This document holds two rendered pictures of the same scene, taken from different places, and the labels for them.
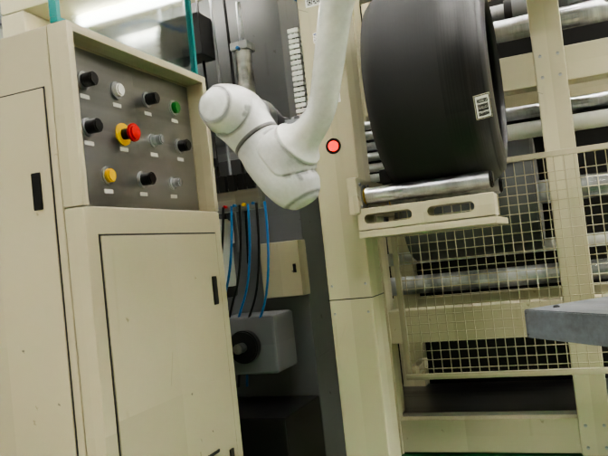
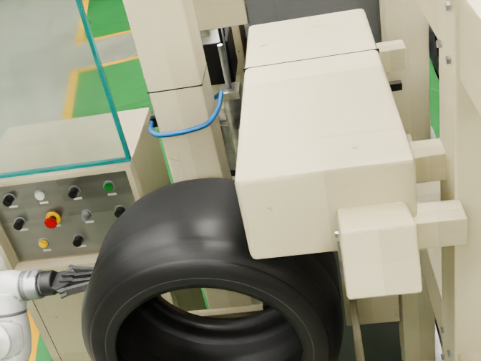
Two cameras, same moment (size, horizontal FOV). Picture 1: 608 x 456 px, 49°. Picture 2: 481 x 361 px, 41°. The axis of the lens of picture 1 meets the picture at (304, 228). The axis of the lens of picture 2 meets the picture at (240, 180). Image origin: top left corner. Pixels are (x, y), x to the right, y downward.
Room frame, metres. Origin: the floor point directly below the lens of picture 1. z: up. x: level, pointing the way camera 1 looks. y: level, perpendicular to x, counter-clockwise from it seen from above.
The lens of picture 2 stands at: (1.76, -1.59, 2.27)
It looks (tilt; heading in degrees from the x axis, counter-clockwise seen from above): 33 degrees down; 78
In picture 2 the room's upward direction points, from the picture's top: 12 degrees counter-clockwise
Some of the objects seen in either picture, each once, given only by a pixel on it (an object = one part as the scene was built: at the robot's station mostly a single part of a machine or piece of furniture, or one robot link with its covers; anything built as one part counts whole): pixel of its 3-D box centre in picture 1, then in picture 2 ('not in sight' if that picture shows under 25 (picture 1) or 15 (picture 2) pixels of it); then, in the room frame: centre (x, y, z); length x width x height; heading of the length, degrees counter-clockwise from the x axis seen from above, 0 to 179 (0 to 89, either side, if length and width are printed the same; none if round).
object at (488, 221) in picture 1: (437, 226); not in sight; (1.90, -0.38, 0.80); 0.37 x 0.36 x 0.02; 159
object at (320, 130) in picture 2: not in sight; (316, 113); (2.13, -0.60, 1.71); 0.61 x 0.25 x 0.15; 69
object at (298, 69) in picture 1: (305, 109); not in sight; (1.98, -0.04, 1.19); 0.05 x 0.04 x 0.48; 159
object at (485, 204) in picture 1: (426, 212); not in sight; (1.77, -0.33, 0.84); 0.36 x 0.09 x 0.06; 69
